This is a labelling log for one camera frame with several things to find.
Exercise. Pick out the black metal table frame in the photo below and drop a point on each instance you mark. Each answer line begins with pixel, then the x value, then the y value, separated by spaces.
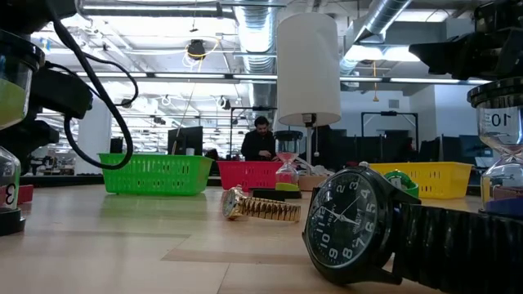
pixel 61 180

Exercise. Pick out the red plastic basket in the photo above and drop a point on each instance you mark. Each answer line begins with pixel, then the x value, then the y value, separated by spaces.
pixel 245 173

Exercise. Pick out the silver ceiling duct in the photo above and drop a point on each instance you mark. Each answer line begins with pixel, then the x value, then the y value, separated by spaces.
pixel 257 41
pixel 380 20

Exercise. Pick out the person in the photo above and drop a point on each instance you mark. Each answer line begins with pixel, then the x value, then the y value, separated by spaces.
pixel 257 145
pixel 211 154

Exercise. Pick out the black computer monitor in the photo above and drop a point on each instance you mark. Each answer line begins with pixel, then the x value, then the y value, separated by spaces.
pixel 186 139

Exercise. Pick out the gold metal wristwatch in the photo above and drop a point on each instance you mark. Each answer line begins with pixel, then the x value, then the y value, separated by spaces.
pixel 265 208

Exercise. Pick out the black ceiling device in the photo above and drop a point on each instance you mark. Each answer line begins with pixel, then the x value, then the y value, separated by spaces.
pixel 196 48

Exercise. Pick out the yellow plastic basket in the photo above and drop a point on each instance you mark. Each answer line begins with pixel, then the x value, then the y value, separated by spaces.
pixel 441 179

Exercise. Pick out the jar with black lid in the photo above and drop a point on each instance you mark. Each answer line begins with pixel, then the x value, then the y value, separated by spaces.
pixel 12 98

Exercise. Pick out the green plastic basket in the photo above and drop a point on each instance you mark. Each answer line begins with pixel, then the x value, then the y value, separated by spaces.
pixel 155 173

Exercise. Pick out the black wristwatch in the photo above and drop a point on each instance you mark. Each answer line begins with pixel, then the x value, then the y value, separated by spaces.
pixel 347 224

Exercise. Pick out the white shade wooden base lamp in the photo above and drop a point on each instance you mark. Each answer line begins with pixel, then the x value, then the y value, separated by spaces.
pixel 308 69

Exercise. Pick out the dark row of monitors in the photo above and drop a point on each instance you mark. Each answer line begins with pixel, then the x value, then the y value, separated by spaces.
pixel 449 149

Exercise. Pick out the pink sand hourglass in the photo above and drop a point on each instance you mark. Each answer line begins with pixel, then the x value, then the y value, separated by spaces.
pixel 287 176

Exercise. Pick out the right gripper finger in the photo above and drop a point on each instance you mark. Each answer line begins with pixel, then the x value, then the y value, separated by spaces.
pixel 482 57

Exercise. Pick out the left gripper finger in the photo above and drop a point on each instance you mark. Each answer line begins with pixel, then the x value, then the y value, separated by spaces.
pixel 61 94
pixel 28 139

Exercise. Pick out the blue sand hourglass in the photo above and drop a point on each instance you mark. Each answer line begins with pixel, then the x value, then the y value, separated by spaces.
pixel 500 122

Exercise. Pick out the white cup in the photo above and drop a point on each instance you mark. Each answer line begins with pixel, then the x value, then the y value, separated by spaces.
pixel 190 151

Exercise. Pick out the red small desk clock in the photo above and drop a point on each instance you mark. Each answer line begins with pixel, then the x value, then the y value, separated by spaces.
pixel 26 194

